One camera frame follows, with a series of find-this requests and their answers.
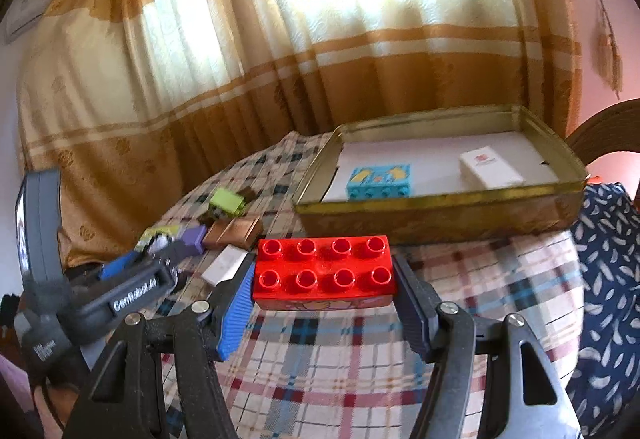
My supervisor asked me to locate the wooden chair back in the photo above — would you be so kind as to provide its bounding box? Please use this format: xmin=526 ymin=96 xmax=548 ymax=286
xmin=567 ymin=102 xmax=640 ymax=200

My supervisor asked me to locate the red building block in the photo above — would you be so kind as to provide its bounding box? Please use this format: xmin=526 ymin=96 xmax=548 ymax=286
xmin=252 ymin=235 xmax=398 ymax=312

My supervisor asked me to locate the hanging wall tassel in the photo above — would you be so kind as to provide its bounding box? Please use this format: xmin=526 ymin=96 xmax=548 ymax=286
xmin=575 ymin=0 xmax=623 ymax=97

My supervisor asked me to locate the person's left forearm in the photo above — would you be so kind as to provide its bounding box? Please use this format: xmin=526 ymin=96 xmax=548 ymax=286
xmin=0 ymin=354 xmax=81 ymax=439

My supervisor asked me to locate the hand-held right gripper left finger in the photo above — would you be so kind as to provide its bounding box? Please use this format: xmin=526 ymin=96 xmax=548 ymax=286
xmin=62 ymin=254 xmax=258 ymax=439

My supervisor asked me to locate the white power adapter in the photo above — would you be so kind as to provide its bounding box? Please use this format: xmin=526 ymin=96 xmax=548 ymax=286
xmin=201 ymin=245 xmax=256 ymax=287

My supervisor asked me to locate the plaid tablecloth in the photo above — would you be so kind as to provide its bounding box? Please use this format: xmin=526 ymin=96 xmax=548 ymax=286
xmin=85 ymin=129 xmax=586 ymax=439

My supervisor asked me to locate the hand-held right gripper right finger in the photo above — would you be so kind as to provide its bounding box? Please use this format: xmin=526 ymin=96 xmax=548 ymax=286
xmin=392 ymin=255 xmax=583 ymax=439

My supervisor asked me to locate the lime green building block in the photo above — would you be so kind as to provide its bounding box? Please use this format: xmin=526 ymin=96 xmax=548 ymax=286
xmin=209 ymin=189 xmax=248 ymax=220

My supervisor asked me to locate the blue feather print cloth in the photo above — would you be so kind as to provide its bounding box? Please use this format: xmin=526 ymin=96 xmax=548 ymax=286
xmin=565 ymin=182 xmax=640 ymax=439

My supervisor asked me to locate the copper coloured box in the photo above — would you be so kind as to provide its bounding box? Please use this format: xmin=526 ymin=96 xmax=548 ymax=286
xmin=202 ymin=215 xmax=264 ymax=251

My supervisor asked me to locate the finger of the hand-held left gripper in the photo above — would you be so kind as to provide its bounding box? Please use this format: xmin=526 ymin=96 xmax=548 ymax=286
xmin=97 ymin=239 xmax=188 ymax=282

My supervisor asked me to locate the purple block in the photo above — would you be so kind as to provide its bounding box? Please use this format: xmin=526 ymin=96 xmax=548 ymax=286
xmin=172 ymin=225 xmax=207 ymax=256

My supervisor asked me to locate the white paper liner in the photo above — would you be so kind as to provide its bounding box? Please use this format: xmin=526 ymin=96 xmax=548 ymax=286
xmin=322 ymin=132 xmax=561 ymax=202

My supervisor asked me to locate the teal printed building block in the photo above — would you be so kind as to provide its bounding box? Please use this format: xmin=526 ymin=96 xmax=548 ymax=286
xmin=346 ymin=164 xmax=416 ymax=200

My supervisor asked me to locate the cream and orange curtain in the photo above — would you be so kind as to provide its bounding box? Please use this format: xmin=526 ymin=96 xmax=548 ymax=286
xmin=17 ymin=0 xmax=583 ymax=270

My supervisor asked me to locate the gold metal tin box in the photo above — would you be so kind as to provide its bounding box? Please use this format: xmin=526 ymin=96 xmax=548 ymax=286
xmin=292 ymin=103 xmax=591 ymax=247

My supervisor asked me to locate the green and white packet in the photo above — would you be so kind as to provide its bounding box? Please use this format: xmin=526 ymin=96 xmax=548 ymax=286
xmin=135 ymin=226 xmax=183 ymax=252

